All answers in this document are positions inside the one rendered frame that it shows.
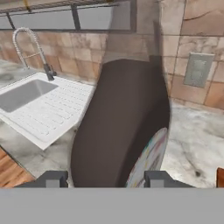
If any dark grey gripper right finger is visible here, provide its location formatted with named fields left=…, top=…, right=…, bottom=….
left=143, top=171, right=194, bottom=189

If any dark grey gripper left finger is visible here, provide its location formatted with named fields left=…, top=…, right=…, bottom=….
left=17, top=171, right=69, bottom=189

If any wooden cabinet front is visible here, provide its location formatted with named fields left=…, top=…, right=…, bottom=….
left=0, top=146, right=37, bottom=189

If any reddish brown cutting board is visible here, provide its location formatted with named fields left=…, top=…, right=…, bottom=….
left=215, top=167, right=224, bottom=188

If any dark brown rounded jar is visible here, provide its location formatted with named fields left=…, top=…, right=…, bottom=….
left=70, top=59, right=172, bottom=188

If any white sink with drainboard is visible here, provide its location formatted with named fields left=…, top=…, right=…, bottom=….
left=0, top=72, right=97, bottom=151

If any chrome spring tap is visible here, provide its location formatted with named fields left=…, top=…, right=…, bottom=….
left=11, top=27, right=58, bottom=81

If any dark framed window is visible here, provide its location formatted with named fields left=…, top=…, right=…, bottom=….
left=0, top=0, right=138, bottom=33

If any grey wall socket plate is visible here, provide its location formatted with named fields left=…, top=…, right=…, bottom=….
left=183, top=52, right=215, bottom=89

